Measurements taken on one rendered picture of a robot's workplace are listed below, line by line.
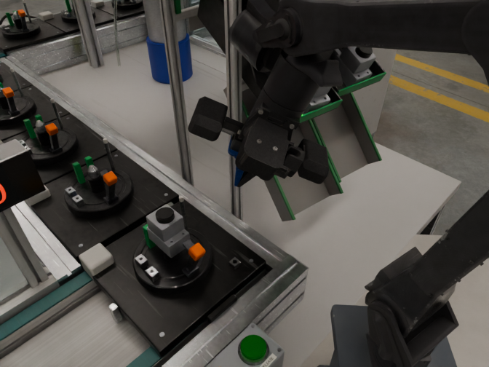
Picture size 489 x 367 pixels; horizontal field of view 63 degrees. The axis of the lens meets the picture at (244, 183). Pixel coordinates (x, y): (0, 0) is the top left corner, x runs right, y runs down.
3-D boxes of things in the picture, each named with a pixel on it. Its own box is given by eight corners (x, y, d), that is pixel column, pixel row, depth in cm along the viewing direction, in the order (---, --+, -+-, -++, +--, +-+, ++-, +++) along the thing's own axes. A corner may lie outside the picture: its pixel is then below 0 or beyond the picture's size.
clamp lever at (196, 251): (199, 268, 68) (207, 250, 62) (189, 275, 67) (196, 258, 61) (185, 253, 69) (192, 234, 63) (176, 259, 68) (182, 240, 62)
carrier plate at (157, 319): (266, 267, 74) (266, 260, 72) (161, 358, 61) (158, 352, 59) (184, 204, 87) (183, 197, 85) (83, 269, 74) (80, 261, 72)
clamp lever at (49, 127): (61, 148, 95) (57, 127, 88) (53, 151, 93) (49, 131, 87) (53, 137, 95) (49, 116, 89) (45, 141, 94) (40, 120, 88)
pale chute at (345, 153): (368, 164, 91) (382, 159, 87) (327, 186, 86) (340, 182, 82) (319, 52, 91) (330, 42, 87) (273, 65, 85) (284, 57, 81)
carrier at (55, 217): (180, 201, 87) (173, 155, 79) (78, 264, 74) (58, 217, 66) (120, 155, 100) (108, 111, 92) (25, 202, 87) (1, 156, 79)
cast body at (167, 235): (191, 244, 68) (188, 215, 64) (171, 258, 66) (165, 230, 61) (161, 219, 73) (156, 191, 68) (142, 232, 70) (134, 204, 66)
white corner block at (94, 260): (117, 269, 74) (113, 254, 71) (95, 283, 71) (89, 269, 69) (104, 255, 76) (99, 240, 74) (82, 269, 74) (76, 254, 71)
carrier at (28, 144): (119, 154, 100) (108, 111, 92) (24, 201, 87) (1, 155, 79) (73, 119, 113) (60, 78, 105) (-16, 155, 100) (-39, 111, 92)
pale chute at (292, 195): (330, 195, 83) (343, 192, 79) (281, 221, 78) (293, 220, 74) (275, 72, 83) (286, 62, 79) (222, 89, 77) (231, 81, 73)
